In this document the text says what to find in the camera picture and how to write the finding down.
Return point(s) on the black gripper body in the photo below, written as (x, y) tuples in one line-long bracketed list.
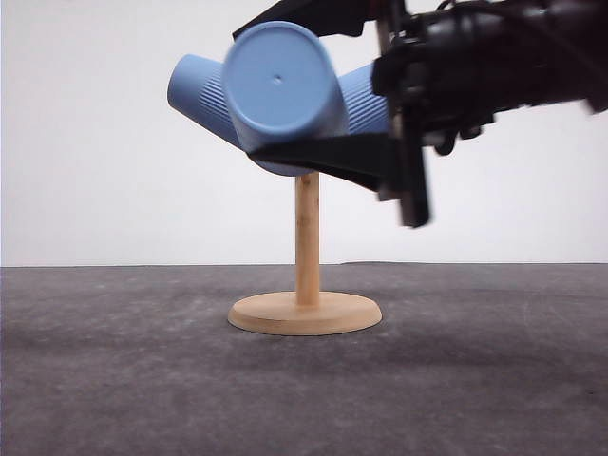
[(447, 67)]

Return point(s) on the blue ribbed cup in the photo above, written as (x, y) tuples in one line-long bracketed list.
[(368, 113), (196, 88), (283, 88)]

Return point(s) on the wooden cup tree stand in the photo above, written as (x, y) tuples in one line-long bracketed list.
[(306, 311)]

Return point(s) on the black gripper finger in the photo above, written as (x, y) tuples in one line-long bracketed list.
[(372, 161), (326, 17)]

